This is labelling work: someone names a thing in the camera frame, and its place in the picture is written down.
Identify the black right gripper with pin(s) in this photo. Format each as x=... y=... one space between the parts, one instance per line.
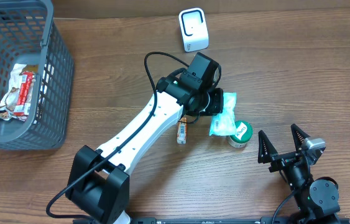
x=285 y=158

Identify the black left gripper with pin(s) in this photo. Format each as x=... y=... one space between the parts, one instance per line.
x=217 y=101

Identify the teal orange snack packet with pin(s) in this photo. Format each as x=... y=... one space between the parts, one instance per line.
x=223 y=124

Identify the green lid Knorr jar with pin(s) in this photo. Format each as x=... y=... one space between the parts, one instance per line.
x=244 y=132

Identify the small orange white packet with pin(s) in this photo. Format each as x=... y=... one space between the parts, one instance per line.
x=182 y=131

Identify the red white snack bar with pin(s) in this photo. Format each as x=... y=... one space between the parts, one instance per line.
x=25 y=95

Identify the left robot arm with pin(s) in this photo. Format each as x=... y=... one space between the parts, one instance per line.
x=99 y=180

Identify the white barcode scanner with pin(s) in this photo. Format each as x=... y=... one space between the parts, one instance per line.
x=194 y=29

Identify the white brown snack wrapper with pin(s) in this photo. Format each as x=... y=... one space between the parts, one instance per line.
x=9 y=100

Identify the grey plastic mesh basket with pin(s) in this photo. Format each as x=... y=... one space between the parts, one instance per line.
x=29 y=36

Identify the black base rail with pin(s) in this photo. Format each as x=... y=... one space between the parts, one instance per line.
x=262 y=220

